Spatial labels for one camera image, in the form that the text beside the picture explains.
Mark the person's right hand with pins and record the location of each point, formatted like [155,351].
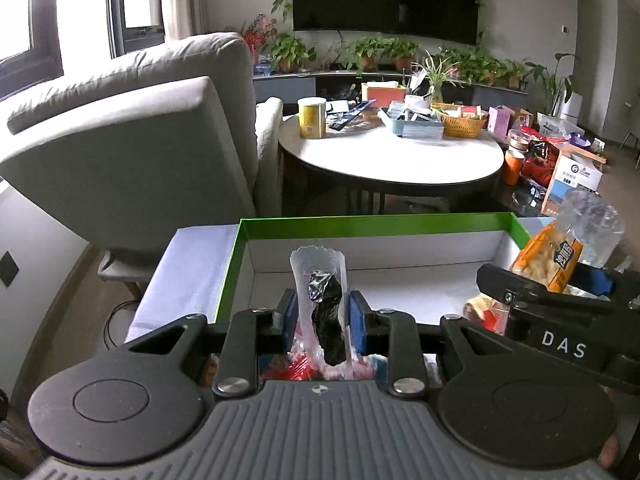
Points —
[608,452]

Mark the wooden sofa footrest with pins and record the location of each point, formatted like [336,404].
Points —
[120,272]

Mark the red and pink snack packets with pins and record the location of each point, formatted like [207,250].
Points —
[300,367]

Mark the narrow dark-framed window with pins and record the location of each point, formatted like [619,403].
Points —
[142,35]

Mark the large-leaved plant in white pot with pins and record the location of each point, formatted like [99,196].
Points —
[555,85]

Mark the clear packet with black snack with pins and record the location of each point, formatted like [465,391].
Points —
[325,305]

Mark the red snack bags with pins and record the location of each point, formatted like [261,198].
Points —
[542,160]

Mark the clear plastic cup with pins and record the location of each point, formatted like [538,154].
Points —
[518,140]

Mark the white and blue cardboard box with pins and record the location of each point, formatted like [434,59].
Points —
[570,180]

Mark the purple box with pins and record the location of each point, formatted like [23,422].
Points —
[499,121]

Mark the green potted plant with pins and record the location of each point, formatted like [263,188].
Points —
[404,52]
[367,52]
[287,52]

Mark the grey armchair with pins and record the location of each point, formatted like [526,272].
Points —
[130,160]

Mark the row of green potted plants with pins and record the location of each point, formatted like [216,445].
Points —
[487,67]

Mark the yellow and red snack packets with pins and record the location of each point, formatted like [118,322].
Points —
[487,312]

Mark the wicker basket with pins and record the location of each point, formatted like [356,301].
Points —
[462,125]

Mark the round white coffee table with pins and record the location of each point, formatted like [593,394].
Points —
[390,160]

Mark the black wall socket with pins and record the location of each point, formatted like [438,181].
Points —
[7,270]

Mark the white tablecloth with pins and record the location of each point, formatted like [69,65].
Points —
[185,280]

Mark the green cardboard box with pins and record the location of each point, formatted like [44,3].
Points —
[425,290]

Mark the large dark-framed window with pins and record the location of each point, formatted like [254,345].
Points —
[47,20]

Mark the dark remote controls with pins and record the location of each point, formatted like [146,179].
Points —
[350,115]

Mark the blue plastic tray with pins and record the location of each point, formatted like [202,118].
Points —
[412,127]

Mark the orange tissue box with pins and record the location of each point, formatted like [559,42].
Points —
[382,95]

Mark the orange jar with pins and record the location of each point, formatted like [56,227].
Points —
[513,167]

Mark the glass pitcher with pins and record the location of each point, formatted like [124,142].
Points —
[595,230]

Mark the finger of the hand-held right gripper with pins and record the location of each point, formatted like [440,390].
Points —
[510,287]
[595,280]

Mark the yellow can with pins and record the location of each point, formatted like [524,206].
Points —
[312,119]

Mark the grey television console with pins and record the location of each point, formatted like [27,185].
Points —
[300,82]

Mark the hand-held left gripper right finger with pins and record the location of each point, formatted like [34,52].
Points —
[357,320]

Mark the orange snack bag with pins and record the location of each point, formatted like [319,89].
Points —
[547,257]

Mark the red-leaved plant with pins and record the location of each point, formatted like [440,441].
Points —
[257,35]

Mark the spider plant in glass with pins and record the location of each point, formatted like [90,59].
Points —
[436,72]

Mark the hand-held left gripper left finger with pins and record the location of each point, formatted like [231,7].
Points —
[289,320]

